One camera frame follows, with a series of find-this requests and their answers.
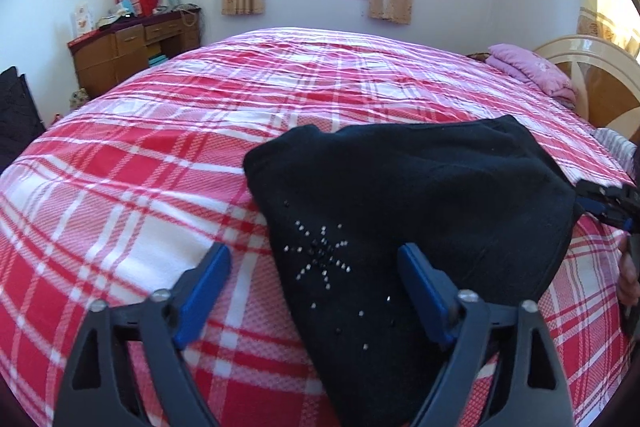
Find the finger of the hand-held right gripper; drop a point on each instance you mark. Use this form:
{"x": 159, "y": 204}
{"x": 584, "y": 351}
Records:
{"x": 602, "y": 213}
{"x": 600, "y": 191}

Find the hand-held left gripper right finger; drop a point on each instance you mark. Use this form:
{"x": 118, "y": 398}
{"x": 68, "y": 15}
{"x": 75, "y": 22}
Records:
{"x": 425, "y": 292}

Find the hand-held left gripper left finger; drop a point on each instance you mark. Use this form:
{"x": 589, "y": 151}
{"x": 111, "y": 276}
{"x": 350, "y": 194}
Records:
{"x": 205, "y": 292}

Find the black pants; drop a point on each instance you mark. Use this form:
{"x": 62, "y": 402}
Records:
{"x": 400, "y": 187}

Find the person's right hand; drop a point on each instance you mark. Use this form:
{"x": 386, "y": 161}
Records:
{"x": 631, "y": 277}

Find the striped pillow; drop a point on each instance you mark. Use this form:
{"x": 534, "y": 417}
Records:
{"x": 620, "y": 147}

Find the wooden headboard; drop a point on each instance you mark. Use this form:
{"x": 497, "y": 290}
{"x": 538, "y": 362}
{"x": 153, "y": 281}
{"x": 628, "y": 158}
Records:
{"x": 600, "y": 82}

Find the pink folded blanket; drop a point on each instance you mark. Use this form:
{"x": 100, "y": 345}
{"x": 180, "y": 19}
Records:
{"x": 525, "y": 67}

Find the red plaid bed sheet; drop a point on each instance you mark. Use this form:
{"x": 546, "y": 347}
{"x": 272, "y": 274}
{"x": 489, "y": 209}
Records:
{"x": 150, "y": 157}

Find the floral bag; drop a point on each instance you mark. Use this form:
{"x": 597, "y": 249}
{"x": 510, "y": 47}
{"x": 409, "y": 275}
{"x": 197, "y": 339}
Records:
{"x": 79, "y": 99}

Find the small teal box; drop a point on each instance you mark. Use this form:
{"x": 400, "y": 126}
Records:
{"x": 157, "y": 60}

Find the wooden desk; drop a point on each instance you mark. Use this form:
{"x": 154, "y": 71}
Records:
{"x": 95, "y": 62}

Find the black quilted cloth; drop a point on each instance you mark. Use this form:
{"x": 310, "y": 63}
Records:
{"x": 17, "y": 117}

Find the white printed box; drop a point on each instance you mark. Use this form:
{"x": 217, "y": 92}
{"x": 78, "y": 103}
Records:
{"x": 83, "y": 21}

